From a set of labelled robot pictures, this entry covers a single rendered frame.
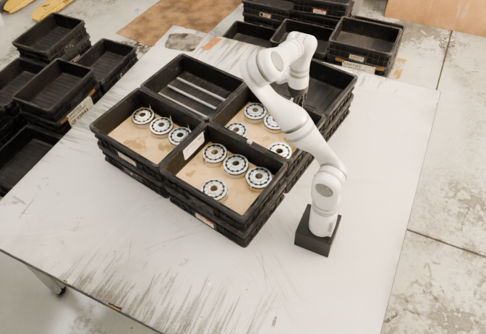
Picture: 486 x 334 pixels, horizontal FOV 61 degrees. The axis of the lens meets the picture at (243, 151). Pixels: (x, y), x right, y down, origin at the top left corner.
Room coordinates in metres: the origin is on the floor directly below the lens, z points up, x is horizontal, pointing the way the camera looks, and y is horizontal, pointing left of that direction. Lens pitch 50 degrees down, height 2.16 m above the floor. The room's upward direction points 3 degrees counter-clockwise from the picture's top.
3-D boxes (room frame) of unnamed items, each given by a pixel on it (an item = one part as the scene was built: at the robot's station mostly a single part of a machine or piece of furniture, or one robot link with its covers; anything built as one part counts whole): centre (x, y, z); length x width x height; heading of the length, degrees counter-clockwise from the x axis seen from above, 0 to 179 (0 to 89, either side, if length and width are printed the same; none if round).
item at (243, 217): (0.97, 0.08, 0.92); 0.40 x 0.30 x 0.02; 52
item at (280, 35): (2.42, -0.47, 0.31); 0.40 x 0.30 x 0.34; 62
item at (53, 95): (1.94, 1.09, 0.37); 0.40 x 0.30 x 0.45; 152
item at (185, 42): (2.11, 0.32, 0.71); 0.22 x 0.19 x 0.01; 62
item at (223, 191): (0.92, 0.12, 0.86); 0.10 x 0.10 x 0.01
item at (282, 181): (0.97, 0.08, 0.87); 0.40 x 0.30 x 0.11; 52
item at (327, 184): (0.76, -0.27, 1.05); 0.09 x 0.09 x 0.17; 56
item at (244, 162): (1.03, 0.03, 0.86); 0.10 x 0.10 x 0.01
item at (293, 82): (1.18, -0.20, 1.18); 0.11 x 0.09 x 0.06; 53
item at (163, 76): (1.45, 0.21, 0.87); 0.40 x 0.30 x 0.11; 52
